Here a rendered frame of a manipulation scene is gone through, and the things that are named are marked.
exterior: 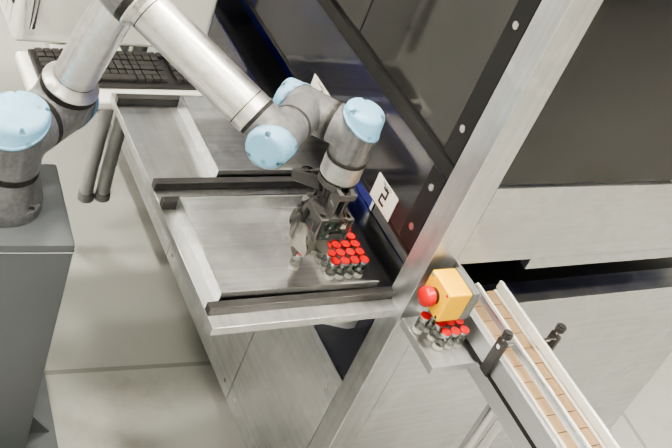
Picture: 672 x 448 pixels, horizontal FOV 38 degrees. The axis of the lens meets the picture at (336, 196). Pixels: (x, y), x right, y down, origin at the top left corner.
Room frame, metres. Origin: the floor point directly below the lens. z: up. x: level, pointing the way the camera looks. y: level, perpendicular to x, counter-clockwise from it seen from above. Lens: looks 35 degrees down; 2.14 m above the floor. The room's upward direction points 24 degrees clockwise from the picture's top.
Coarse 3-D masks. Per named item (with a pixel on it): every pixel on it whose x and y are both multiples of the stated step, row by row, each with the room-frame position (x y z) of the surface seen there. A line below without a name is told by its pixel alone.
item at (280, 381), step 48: (144, 192) 2.45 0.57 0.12; (528, 288) 1.76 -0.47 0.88; (576, 288) 1.83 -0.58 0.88; (624, 288) 1.91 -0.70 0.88; (240, 336) 1.86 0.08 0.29; (288, 336) 1.72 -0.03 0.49; (576, 336) 1.86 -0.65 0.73; (624, 336) 1.98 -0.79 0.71; (240, 384) 1.79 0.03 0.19; (288, 384) 1.66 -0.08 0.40; (336, 384) 1.56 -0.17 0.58; (432, 384) 1.63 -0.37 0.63; (576, 384) 1.95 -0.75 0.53; (624, 384) 2.07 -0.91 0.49; (240, 432) 1.73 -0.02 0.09; (288, 432) 1.61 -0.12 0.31; (384, 432) 1.59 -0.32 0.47; (432, 432) 1.69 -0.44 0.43
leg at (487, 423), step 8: (488, 408) 1.45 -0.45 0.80; (480, 416) 1.45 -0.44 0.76; (488, 416) 1.44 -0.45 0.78; (480, 424) 1.44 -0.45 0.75; (488, 424) 1.43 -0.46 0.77; (496, 424) 1.43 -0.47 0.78; (472, 432) 1.45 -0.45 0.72; (480, 432) 1.44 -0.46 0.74; (488, 432) 1.43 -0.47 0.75; (496, 432) 1.44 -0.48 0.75; (464, 440) 1.45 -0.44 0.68; (472, 440) 1.44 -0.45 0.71; (480, 440) 1.43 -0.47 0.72; (488, 440) 1.43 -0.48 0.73
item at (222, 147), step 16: (192, 96) 1.86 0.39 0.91; (192, 112) 1.85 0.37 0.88; (208, 112) 1.88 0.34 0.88; (192, 128) 1.77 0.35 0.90; (208, 128) 1.82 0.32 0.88; (224, 128) 1.85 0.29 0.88; (208, 144) 1.76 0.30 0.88; (224, 144) 1.79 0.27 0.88; (240, 144) 1.81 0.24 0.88; (304, 144) 1.92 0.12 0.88; (320, 144) 1.95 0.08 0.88; (208, 160) 1.69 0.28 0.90; (224, 160) 1.73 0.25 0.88; (240, 160) 1.76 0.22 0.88; (288, 160) 1.83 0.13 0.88; (304, 160) 1.86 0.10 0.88; (320, 160) 1.88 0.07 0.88; (224, 176) 1.66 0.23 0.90; (240, 176) 1.68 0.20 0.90; (256, 176) 1.71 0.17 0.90
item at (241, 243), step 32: (192, 224) 1.45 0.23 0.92; (224, 224) 1.53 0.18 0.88; (256, 224) 1.58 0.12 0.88; (224, 256) 1.44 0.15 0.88; (256, 256) 1.48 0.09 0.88; (288, 256) 1.52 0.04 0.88; (224, 288) 1.36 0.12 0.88; (256, 288) 1.40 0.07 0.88; (288, 288) 1.40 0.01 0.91; (320, 288) 1.44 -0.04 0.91; (352, 288) 1.49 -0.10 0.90
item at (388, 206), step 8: (376, 184) 1.68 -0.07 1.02; (384, 184) 1.66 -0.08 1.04; (376, 192) 1.67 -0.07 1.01; (384, 192) 1.65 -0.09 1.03; (392, 192) 1.64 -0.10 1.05; (376, 200) 1.66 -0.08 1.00; (384, 200) 1.64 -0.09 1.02; (392, 200) 1.63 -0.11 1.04; (384, 208) 1.64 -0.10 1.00; (392, 208) 1.62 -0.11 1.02; (384, 216) 1.63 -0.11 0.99
